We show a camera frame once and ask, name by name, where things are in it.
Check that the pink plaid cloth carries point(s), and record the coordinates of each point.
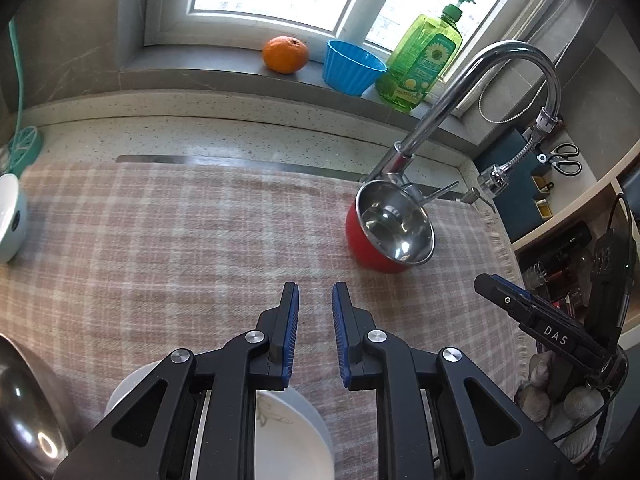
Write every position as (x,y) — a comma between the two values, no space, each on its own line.
(175,260)

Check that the blue fluted cup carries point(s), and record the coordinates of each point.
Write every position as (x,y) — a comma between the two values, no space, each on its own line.
(350,72)

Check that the chrome kitchen faucet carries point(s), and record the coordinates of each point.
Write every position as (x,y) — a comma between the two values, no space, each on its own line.
(440,105)

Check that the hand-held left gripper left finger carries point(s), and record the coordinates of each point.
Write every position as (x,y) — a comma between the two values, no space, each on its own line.
(290,340)

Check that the green dish soap bottle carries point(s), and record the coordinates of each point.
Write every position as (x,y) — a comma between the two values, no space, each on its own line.
(420,60)

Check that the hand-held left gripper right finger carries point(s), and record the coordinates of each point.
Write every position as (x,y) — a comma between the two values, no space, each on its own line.
(340,340)

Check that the white window frame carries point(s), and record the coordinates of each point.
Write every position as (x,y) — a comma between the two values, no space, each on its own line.
(355,0)

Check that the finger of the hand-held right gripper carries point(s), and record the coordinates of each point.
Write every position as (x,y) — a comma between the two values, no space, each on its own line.
(505,300)

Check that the red steel bowl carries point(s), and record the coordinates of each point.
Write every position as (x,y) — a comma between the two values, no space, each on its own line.
(395,230)

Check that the blue knife holder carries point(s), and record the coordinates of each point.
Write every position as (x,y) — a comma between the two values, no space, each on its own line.
(510,195)

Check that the orange tangerine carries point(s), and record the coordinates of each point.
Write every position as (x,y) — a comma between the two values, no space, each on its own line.
(285,55)

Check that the mint green bowl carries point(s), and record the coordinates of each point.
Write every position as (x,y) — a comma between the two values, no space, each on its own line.
(10,220)

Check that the wooden shelf unit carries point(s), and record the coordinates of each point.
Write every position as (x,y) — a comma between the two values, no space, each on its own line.
(600,180)

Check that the white patterned bowl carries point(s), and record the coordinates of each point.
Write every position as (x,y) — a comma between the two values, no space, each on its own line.
(290,440)

